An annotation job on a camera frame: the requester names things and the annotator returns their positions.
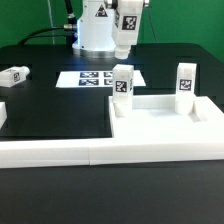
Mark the white fence bar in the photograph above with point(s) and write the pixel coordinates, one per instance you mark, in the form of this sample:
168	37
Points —
45	153
3	114

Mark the white left fence bar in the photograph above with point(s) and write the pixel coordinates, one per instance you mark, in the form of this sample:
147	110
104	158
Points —
3	114

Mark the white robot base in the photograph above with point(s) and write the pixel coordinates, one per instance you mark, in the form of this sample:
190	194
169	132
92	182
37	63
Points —
94	33

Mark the white front fence bar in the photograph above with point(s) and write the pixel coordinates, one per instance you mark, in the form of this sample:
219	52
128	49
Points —
45	153

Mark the white square tabletop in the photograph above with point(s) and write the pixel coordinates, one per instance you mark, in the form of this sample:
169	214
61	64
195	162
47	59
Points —
153	119

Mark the white sheet with tag markers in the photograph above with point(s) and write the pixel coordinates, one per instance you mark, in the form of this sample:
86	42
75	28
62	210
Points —
84	79

